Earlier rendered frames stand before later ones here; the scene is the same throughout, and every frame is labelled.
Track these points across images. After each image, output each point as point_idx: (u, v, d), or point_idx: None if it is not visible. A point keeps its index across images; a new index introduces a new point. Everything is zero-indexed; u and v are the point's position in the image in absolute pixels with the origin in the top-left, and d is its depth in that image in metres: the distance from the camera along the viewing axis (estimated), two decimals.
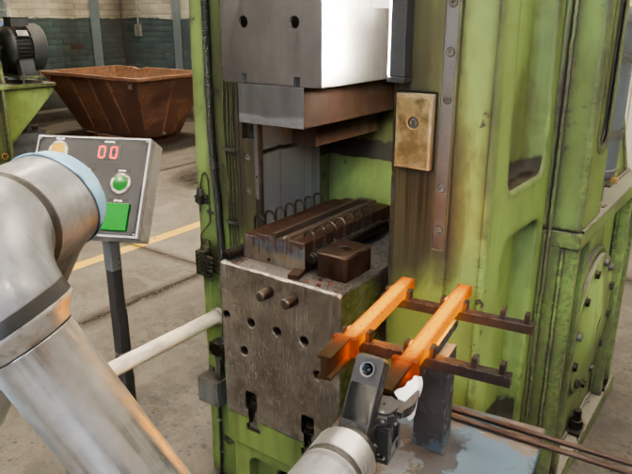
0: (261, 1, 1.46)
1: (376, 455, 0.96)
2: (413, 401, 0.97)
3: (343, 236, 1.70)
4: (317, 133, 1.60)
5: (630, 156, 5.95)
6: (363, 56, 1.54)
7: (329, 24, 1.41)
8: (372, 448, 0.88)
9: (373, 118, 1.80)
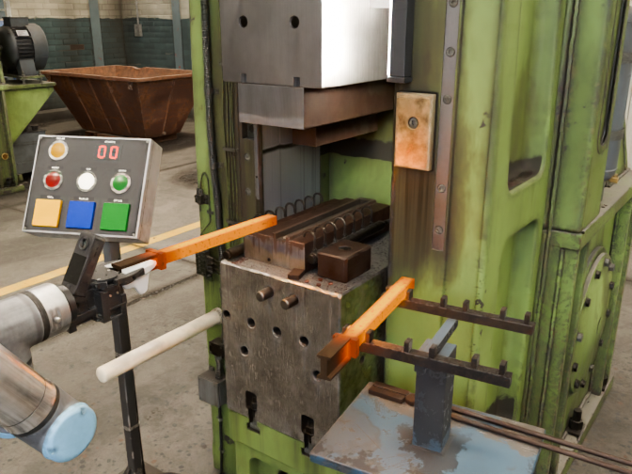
0: (261, 1, 1.46)
1: (100, 316, 1.19)
2: (133, 273, 1.20)
3: (343, 236, 1.70)
4: (317, 133, 1.60)
5: (630, 156, 5.95)
6: (363, 56, 1.54)
7: (329, 24, 1.41)
8: (73, 301, 1.11)
9: (373, 118, 1.80)
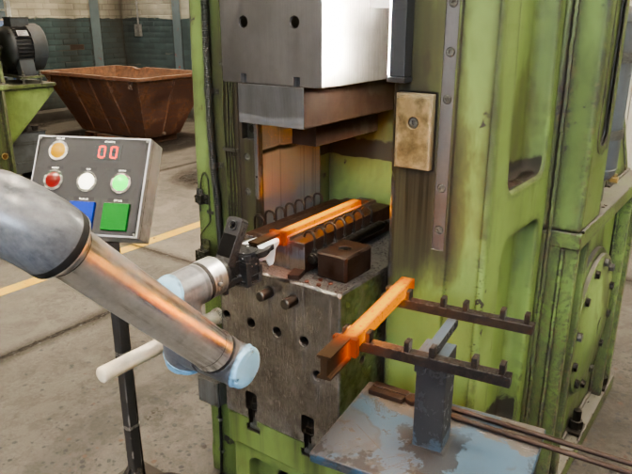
0: (261, 1, 1.46)
1: (243, 282, 1.51)
2: (267, 248, 1.52)
3: (343, 236, 1.70)
4: (317, 133, 1.60)
5: (630, 156, 5.95)
6: (363, 56, 1.54)
7: (329, 24, 1.41)
8: (229, 270, 1.43)
9: (373, 118, 1.80)
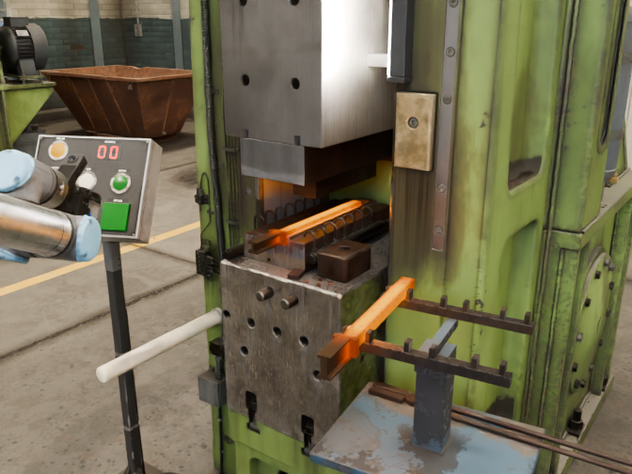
0: (263, 62, 1.50)
1: None
2: (98, 195, 1.56)
3: (343, 236, 1.70)
4: (317, 185, 1.64)
5: (630, 156, 5.95)
6: (362, 113, 1.58)
7: (329, 86, 1.45)
8: (68, 186, 1.45)
9: (372, 165, 1.85)
